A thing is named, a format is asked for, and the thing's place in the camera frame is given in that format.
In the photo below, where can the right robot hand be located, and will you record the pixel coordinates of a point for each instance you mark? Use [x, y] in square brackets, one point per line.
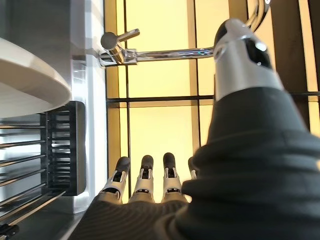
[237, 175]

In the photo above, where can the beige ceramic plate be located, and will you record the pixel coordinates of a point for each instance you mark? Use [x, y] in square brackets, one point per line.
[32, 85]

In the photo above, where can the black sink dish rack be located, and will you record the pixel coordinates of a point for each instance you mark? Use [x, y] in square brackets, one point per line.
[77, 150]

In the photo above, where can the chrome kitchen faucet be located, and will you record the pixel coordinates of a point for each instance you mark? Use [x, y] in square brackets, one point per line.
[117, 50]

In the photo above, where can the dark window frame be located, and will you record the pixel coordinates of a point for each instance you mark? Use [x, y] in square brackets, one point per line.
[162, 99]

